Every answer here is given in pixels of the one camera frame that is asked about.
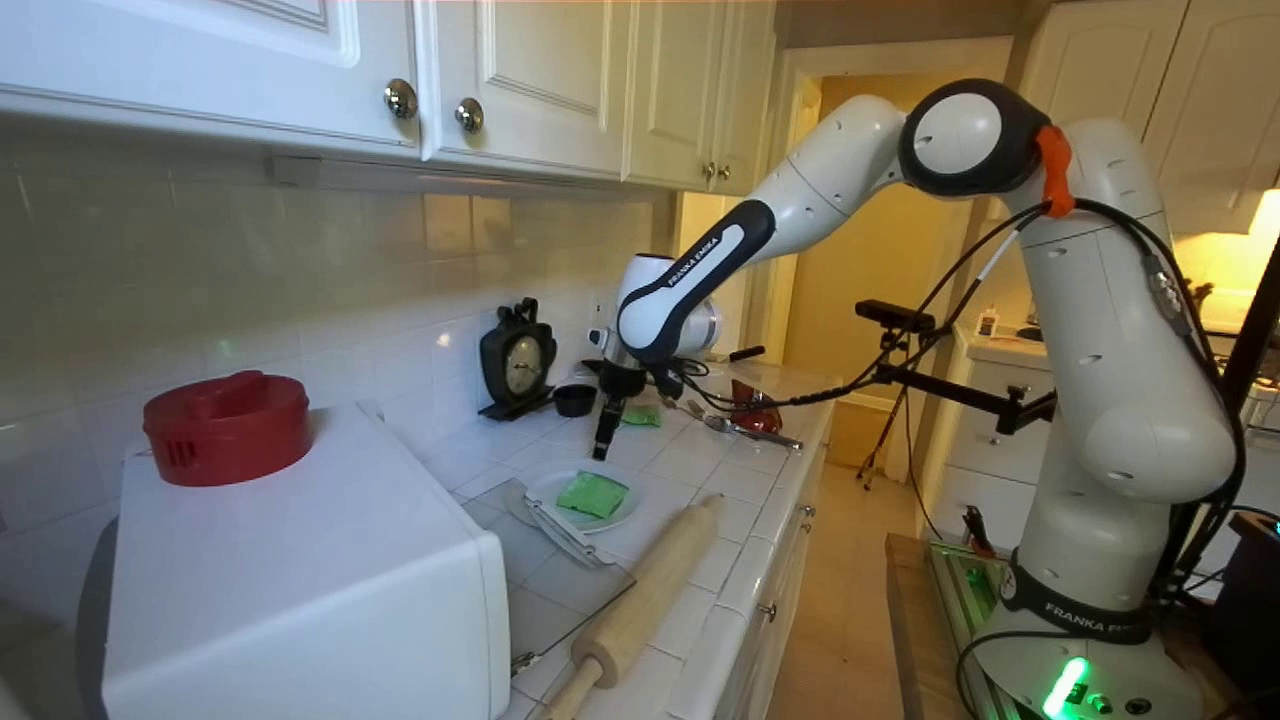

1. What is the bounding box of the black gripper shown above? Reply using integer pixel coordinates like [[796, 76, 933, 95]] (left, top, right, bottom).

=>
[[581, 353, 658, 466]]

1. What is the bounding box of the green sachet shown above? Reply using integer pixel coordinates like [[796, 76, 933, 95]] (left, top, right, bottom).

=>
[[551, 467, 634, 528]]

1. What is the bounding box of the white round plate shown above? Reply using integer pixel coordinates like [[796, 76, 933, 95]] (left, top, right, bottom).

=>
[[525, 466, 642, 542]]

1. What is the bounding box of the green cloth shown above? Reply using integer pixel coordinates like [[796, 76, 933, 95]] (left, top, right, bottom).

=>
[[616, 402, 667, 436]]

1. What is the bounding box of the small black bowl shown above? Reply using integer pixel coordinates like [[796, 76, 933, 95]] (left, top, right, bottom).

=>
[[546, 379, 604, 421]]

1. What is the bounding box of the red chips bag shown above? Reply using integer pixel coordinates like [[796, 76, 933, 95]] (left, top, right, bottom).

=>
[[728, 378, 791, 444]]

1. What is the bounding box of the wooden rolling pin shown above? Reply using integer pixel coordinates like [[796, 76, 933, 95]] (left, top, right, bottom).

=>
[[534, 489, 728, 720]]

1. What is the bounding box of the white toaster oven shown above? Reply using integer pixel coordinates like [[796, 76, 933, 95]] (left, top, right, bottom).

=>
[[71, 395, 639, 720]]

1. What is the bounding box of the white upper cabinet door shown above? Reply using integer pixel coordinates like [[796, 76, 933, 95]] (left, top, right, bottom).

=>
[[621, 0, 783, 195], [0, 0, 431, 162], [419, 0, 630, 184]]

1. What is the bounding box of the wooden base platform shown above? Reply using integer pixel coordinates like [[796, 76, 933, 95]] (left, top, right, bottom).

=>
[[885, 528, 1046, 720]]

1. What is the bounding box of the red round container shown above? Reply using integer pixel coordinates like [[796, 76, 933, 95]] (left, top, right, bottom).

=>
[[138, 367, 318, 489]]

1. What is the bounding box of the white tall cabinet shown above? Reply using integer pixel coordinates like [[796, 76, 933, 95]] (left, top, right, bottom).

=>
[[1011, 0, 1280, 249]]

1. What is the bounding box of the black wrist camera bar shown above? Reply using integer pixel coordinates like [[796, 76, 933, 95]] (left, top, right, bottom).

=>
[[648, 353, 710, 405]]

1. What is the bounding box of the black camera on stand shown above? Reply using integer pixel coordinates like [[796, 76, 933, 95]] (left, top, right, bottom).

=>
[[850, 296, 945, 339]]

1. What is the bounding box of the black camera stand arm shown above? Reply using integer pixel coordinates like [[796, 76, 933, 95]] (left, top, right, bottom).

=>
[[865, 334, 1058, 439]]

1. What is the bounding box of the orange cable clip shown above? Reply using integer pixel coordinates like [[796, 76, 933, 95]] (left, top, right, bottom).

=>
[[1030, 125, 1079, 225]]

